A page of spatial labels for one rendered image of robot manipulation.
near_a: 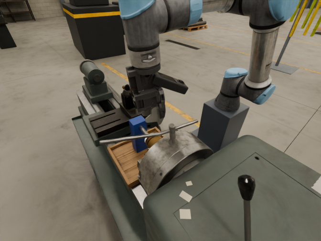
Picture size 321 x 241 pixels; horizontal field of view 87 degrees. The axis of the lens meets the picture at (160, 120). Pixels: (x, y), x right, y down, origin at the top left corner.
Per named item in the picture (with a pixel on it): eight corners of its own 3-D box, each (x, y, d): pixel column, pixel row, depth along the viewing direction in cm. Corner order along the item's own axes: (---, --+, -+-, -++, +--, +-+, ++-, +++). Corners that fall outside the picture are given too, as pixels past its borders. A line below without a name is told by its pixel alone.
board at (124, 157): (182, 158, 103) (183, 153, 101) (128, 189, 87) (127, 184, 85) (155, 130, 122) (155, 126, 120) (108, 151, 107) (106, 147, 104)
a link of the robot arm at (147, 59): (153, 38, 43) (165, 48, 37) (155, 56, 46) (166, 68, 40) (124, 44, 41) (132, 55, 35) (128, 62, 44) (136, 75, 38)
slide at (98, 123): (155, 115, 127) (154, 110, 124) (98, 137, 108) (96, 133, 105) (143, 104, 138) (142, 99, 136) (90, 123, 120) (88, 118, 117)
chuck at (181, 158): (209, 177, 84) (219, 134, 63) (157, 218, 73) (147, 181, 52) (205, 172, 86) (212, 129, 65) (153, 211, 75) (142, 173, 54)
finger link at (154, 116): (145, 128, 56) (141, 105, 49) (162, 122, 57) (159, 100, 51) (148, 134, 53) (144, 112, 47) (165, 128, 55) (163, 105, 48)
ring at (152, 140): (170, 140, 78) (159, 129, 84) (153, 148, 74) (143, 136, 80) (169, 153, 84) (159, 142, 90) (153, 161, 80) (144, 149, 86)
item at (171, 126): (175, 144, 66) (173, 122, 58) (177, 147, 64) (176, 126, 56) (169, 146, 65) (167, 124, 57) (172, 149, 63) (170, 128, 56)
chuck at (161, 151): (205, 172, 86) (212, 129, 65) (153, 211, 75) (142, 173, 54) (192, 160, 92) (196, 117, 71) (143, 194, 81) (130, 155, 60)
